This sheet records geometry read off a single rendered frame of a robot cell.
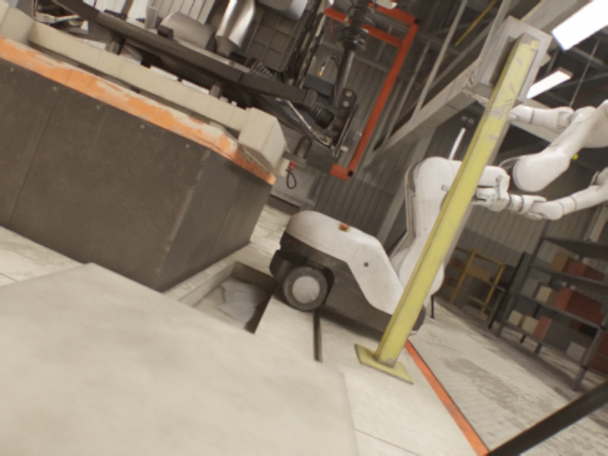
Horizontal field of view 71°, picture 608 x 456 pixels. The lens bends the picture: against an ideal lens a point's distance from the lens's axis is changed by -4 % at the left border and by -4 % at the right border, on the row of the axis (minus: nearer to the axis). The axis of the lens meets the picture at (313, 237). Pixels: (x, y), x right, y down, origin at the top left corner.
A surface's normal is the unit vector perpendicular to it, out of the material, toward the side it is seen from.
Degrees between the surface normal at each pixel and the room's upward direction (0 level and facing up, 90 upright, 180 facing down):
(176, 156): 90
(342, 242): 90
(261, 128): 90
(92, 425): 0
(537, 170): 90
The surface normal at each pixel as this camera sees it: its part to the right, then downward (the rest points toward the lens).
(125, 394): 0.40, -0.91
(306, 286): 0.04, 0.08
